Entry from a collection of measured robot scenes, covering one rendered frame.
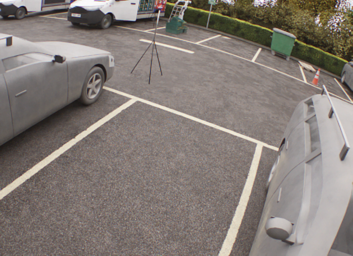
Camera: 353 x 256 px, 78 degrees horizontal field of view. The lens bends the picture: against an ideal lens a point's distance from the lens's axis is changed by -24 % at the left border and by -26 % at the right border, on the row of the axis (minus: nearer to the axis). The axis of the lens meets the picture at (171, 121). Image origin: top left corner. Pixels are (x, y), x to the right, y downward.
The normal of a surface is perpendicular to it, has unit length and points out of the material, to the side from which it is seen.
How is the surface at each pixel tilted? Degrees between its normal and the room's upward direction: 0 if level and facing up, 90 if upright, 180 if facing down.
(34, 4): 91
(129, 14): 90
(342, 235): 30
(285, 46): 94
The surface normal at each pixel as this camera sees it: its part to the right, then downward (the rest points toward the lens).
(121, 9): 0.10, 0.54
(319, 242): -0.26, -0.72
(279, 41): -0.35, 0.46
